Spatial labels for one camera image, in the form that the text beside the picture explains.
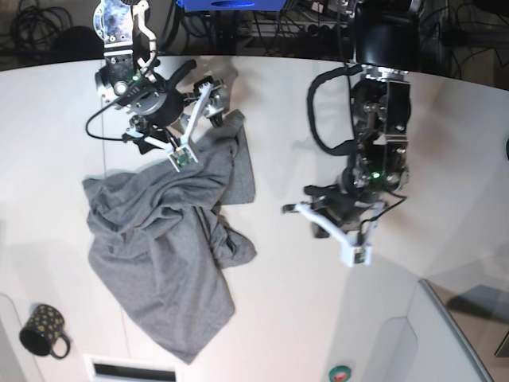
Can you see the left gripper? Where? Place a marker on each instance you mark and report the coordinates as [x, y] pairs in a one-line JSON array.
[[351, 205]]

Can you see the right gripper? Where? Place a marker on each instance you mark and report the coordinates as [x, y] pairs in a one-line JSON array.
[[163, 107]]

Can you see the grey t-shirt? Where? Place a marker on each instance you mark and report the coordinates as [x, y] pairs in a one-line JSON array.
[[160, 244]]

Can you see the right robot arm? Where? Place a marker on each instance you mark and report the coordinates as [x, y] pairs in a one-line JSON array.
[[129, 81]]

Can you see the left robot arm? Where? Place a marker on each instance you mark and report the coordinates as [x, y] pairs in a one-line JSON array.
[[378, 44]]

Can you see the blue box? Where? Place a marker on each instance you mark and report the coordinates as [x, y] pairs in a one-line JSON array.
[[231, 5]]

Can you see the black power strip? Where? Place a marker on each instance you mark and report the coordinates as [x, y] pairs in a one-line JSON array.
[[322, 30]]

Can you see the white slotted panel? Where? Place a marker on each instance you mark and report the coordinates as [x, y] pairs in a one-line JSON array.
[[101, 368]]

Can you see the black mug with yellow dots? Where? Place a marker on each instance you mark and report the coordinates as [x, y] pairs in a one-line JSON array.
[[44, 328]]

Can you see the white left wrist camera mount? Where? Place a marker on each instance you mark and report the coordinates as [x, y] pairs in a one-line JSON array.
[[355, 250]]

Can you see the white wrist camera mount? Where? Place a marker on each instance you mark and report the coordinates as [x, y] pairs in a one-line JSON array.
[[355, 250], [175, 139]]

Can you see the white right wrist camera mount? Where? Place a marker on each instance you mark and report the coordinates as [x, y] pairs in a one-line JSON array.
[[175, 139]]

